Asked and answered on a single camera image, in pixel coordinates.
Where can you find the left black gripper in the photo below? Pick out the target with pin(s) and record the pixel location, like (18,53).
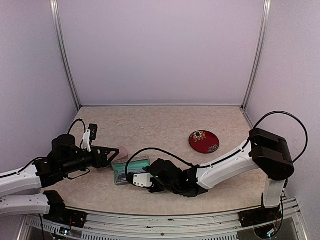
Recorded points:
(101,160)

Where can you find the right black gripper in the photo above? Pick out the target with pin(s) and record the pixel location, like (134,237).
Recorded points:
(152,191)

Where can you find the pink glasses case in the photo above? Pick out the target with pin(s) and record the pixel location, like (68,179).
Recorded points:
(121,158)

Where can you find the grey glasses case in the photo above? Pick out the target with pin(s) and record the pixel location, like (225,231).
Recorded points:
(137,165)

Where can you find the clear pink glasses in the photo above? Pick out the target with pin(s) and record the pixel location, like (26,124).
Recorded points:
(120,179)

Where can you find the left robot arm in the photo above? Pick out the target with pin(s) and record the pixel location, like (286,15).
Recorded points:
(65,158)

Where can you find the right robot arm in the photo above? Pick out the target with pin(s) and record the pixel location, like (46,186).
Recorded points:
(263,150)

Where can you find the red floral plate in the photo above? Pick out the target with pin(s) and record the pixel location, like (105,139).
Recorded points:
(204,142)

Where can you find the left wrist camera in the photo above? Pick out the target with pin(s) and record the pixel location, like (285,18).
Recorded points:
(88,137)

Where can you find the front aluminium rail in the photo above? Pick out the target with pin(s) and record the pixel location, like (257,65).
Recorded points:
(99,225)

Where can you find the left aluminium frame post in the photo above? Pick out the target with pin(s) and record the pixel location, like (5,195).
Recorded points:
(54,6)

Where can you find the aluminium frame post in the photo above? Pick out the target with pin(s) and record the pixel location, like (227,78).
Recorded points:
(258,53)
(54,6)

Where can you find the right aluminium frame post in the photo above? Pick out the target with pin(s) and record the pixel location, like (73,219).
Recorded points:
(258,53)

